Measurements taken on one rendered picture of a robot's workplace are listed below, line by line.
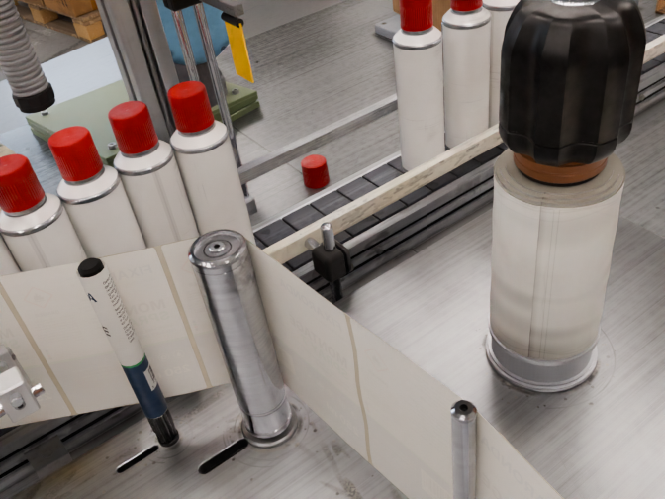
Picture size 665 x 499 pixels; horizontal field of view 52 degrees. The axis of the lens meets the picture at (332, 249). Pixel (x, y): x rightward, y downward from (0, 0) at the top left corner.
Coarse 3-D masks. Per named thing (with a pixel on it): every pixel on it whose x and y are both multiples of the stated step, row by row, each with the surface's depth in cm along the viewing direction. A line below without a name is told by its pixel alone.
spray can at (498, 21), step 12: (492, 0) 75; (504, 0) 74; (516, 0) 74; (492, 12) 75; (504, 12) 75; (492, 24) 76; (504, 24) 76; (492, 36) 77; (492, 48) 78; (492, 60) 79; (492, 72) 80; (492, 84) 81; (492, 96) 82; (492, 108) 83; (492, 120) 84
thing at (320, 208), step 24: (504, 144) 83; (384, 168) 82; (456, 168) 80; (336, 192) 79; (360, 192) 79; (432, 192) 78; (288, 216) 77; (312, 216) 76; (384, 216) 75; (264, 240) 74; (336, 240) 73; (288, 264) 71; (0, 432) 58
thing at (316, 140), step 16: (368, 112) 76; (384, 112) 78; (336, 128) 75; (352, 128) 76; (304, 144) 73; (320, 144) 74; (256, 160) 71; (272, 160) 71; (288, 160) 73; (240, 176) 70; (256, 176) 71
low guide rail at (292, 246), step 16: (656, 48) 91; (496, 128) 79; (464, 144) 77; (480, 144) 78; (496, 144) 80; (432, 160) 76; (448, 160) 76; (464, 160) 78; (400, 176) 74; (416, 176) 74; (432, 176) 76; (384, 192) 72; (400, 192) 74; (352, 208) 71; (368, 208) 72; (320, 224) 69; (336, 224) 70; (352, 224) 72; (288, 240) 68; (304, 240) 68; (320, 240) 70; (272, 256) 67; (288, 256) 68
